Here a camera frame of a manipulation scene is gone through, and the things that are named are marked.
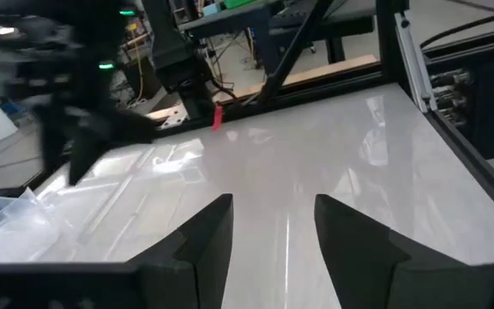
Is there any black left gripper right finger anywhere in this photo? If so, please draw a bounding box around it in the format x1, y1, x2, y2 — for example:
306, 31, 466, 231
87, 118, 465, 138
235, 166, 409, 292
314, 192, 475, 309

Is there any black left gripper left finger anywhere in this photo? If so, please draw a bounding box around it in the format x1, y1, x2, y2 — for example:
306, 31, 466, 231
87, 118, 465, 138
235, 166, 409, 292
127, 192, 234, 309

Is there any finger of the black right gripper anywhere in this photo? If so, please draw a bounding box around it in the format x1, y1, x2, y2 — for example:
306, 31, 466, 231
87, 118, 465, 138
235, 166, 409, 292
34, 105, 69, 173
67, 128, 117, 187

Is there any translucent white plastic basket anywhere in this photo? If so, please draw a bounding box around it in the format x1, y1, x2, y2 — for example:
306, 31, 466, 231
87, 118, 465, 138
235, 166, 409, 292
0, 183, 75, 264

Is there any red tag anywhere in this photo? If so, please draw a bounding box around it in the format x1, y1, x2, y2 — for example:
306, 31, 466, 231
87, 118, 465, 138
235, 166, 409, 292
211, 104, 225, 133

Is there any green box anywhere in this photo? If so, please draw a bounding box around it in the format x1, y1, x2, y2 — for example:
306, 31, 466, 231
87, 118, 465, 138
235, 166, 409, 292
223, 0, 265, 9

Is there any dark background workbench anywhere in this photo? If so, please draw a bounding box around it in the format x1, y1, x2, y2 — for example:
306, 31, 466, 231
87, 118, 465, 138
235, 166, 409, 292
178, 0, 379, 65

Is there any black control box with labels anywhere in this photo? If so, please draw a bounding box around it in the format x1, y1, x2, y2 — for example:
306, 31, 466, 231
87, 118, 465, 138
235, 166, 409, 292
422, 38, 494, 162

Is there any silver aluminium profile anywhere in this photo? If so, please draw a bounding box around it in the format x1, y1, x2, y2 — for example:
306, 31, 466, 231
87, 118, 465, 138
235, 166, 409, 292
394, 11, 439, 113

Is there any yellow cable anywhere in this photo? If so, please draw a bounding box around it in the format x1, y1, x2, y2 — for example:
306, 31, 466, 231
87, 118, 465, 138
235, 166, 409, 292
129, 23, 145, 104

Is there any black aluminium frame rail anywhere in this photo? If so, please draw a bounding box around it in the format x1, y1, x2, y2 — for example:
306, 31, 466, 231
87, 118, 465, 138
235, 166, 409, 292
143, 70, 388, 141
425, 110, 494, 235

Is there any black vertical frame post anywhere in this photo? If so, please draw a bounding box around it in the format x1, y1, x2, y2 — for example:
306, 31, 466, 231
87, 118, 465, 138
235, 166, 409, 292
375, 0, 411, 94

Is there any black diagonal frame strut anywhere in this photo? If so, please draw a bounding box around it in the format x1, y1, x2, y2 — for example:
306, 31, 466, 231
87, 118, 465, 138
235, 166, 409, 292
257, 0, 336, 106

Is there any black cable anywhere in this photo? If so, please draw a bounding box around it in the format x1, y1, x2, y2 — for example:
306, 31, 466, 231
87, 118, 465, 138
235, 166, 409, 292
419, 9, 494, 49

